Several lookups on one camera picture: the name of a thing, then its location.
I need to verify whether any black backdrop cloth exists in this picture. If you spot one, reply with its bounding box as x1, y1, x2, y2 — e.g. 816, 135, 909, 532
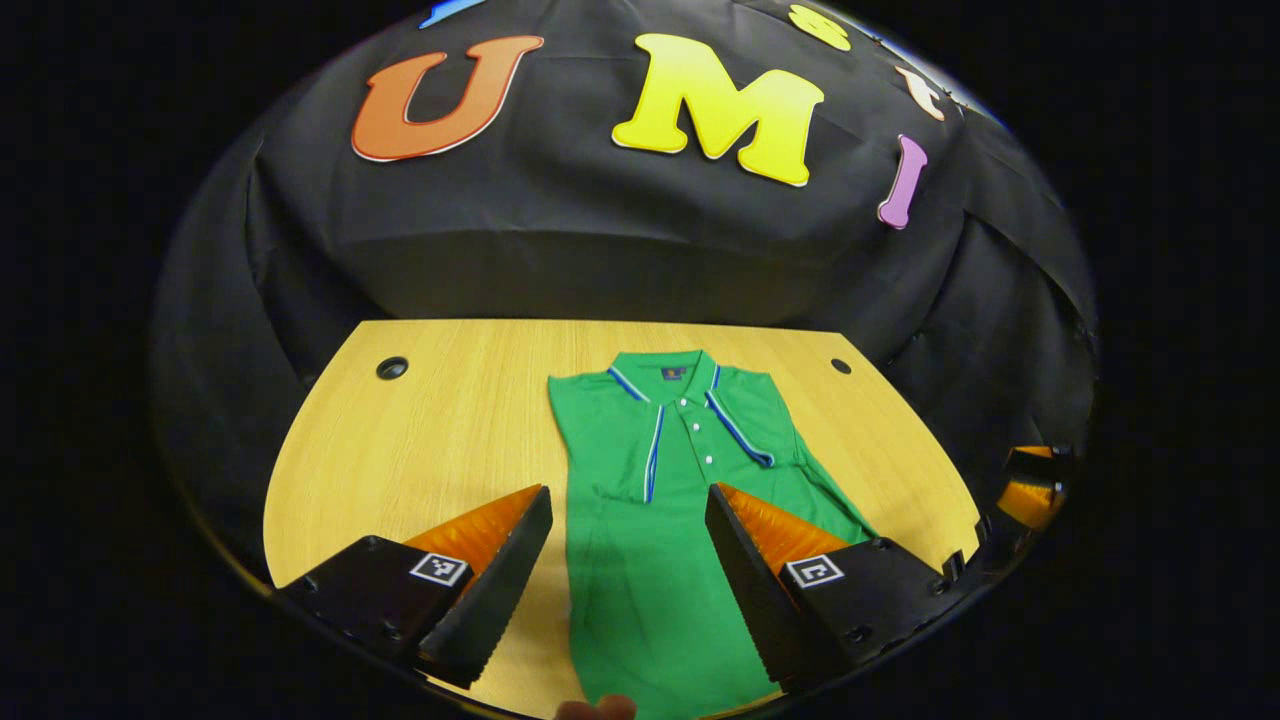
150, 0, 1101, 581

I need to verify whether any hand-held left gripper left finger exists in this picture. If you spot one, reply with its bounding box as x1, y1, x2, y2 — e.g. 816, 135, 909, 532
280, 484, 555, 691

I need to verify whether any green T-shirt with blue trim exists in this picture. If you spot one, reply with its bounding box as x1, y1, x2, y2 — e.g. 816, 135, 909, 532
547, 350, 881, 720

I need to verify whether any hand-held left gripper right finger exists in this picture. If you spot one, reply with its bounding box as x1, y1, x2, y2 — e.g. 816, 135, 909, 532
704, 482, 967, 696

